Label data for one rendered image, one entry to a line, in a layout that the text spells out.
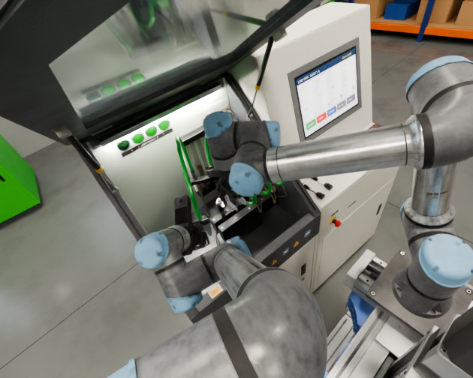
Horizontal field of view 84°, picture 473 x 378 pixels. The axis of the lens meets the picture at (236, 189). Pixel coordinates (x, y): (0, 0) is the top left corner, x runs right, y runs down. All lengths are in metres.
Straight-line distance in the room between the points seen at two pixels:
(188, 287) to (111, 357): 1.68
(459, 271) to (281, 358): 0.64
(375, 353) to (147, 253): 0.74
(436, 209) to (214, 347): 0.71
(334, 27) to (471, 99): 0.93
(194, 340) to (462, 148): 0.46
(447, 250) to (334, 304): 1.31
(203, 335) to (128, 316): 2.07
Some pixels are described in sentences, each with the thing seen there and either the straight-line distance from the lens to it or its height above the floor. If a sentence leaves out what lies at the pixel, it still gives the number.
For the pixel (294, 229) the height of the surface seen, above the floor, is 0.95.
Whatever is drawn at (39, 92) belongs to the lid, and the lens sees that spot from 0.43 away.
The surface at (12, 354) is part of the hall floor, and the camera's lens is 2.77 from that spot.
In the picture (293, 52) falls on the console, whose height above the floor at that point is 1.51.
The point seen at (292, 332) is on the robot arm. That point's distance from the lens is 0.26.
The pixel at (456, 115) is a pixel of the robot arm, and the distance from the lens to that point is 0.54.
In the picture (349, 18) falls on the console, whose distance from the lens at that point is 1.49.
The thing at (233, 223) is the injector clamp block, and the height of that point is 0.98.
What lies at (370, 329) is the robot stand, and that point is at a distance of 1.06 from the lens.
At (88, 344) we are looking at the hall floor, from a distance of 2.41.
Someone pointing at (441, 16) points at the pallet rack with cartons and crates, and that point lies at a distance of 6.00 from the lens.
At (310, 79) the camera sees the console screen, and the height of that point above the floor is 1.38.
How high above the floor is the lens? 1.91
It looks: 45 degrees down
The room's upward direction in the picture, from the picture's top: 13 degrees counter-clockwise
